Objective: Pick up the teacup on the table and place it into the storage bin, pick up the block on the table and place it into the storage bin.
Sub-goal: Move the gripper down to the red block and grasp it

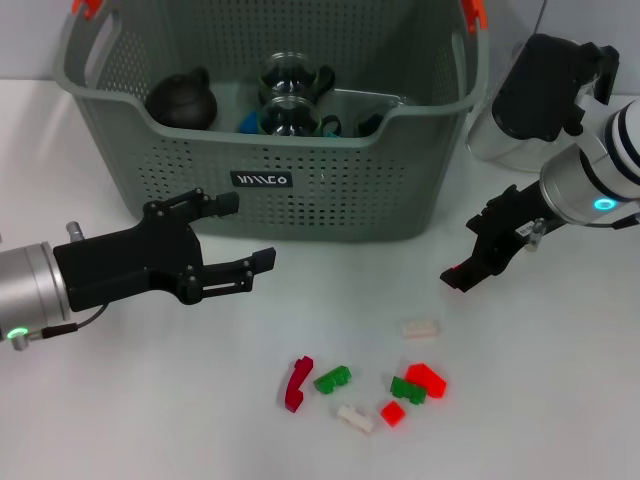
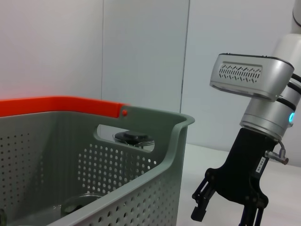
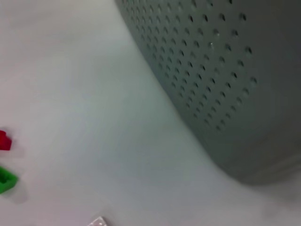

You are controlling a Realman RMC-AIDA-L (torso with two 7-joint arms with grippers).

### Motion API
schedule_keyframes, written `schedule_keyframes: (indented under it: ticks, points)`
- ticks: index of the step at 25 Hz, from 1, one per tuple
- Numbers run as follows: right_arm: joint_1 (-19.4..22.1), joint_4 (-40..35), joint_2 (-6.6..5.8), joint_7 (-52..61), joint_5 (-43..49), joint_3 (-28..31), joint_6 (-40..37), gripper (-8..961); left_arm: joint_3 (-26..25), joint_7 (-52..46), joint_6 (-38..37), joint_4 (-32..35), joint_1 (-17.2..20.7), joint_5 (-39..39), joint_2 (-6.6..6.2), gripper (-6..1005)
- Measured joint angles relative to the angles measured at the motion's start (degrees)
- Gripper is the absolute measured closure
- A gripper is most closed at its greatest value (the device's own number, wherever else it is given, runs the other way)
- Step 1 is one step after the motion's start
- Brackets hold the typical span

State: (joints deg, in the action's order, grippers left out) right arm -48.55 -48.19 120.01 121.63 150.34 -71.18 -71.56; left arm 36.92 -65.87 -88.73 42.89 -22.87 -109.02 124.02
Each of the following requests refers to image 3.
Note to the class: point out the green toy brick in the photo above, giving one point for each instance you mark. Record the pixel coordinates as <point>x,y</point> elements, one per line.
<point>7,180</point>

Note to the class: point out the white toy brick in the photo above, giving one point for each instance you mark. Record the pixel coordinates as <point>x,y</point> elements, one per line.
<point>97,221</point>

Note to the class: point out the dark red curved toy brick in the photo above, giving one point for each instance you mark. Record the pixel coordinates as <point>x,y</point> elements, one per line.
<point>4,141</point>

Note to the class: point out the grey-green perforated storage bin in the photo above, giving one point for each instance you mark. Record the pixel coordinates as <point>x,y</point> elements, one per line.
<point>270,141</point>

